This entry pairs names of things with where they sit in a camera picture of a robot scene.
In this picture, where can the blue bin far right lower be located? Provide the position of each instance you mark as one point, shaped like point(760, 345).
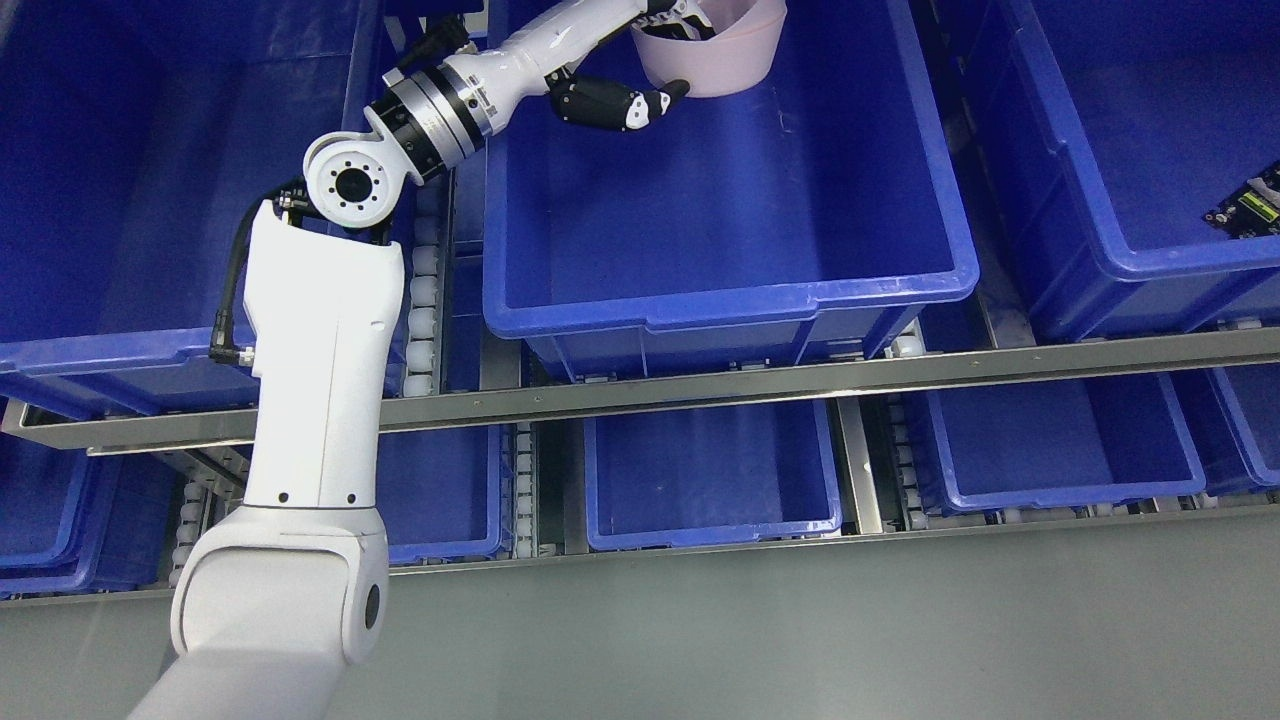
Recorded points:
point(1232, 414)

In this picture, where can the blue bin left upper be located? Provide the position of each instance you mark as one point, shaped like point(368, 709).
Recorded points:
point(134, 135)

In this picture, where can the pink bowl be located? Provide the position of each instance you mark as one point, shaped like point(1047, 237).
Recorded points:
point(738, 56)

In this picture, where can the blue bin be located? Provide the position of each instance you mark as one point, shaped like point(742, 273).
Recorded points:
point(74, 524)
point(444, 495)
point(134, 135)
point(1110, 130)
point(708, 476)
point(1051, 445)
point(812, 216)
point(1232, 414)

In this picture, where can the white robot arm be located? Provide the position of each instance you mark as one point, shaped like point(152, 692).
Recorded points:
point(277, 600)

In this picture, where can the green circuit board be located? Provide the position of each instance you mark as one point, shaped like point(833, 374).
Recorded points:
point(1252, 210)

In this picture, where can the blue bin middle lower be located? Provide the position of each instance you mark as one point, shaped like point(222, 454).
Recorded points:
point(708, 476)

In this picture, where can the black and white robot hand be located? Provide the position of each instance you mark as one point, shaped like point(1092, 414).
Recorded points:
point(542, 59)

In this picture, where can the blue bin far left lower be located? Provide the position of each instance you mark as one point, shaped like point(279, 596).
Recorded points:
point(74, 524)

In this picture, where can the metal shelf rail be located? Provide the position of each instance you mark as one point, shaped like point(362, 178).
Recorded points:
point(1170, 353)

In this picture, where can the blue bin middle upper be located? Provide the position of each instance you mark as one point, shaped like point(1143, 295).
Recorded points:
point(812, 216)

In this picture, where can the blue bin right upper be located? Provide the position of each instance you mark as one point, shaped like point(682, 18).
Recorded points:
point(1110, 130)

